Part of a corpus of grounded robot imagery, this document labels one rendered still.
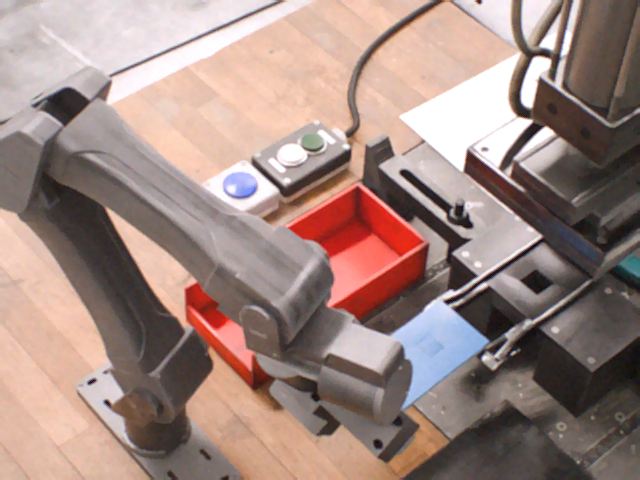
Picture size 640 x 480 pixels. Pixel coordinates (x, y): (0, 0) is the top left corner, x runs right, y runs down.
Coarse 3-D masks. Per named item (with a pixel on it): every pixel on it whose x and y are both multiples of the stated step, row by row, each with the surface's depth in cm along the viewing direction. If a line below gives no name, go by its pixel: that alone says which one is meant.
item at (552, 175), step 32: (512, 128) 131; (544, 128) 132; (480, 160) 129; (512, 160) 128; (544, 160) 123; (576, 160) 122; (512, 192) 127; (544, 192) 121; (576, 192) 120; (608, 192) 122; (544, 224) 126; (576, 224) 123; (608, 224) 123; (576, 256) 124; (608, 256) 122
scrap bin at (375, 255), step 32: (352, 192) 151; (288, 224) 146; (320, 224) 150; (352, 224) 154; (384, 224) 150; (352, 256) 151; (384, 256) 151; (416, 256) 145; (192, 288) 140; (352, 288) 147; (384, 288) 144; (192, 320) 142; (224, 320) 144; (224, 352) 140; (256, 384) 138
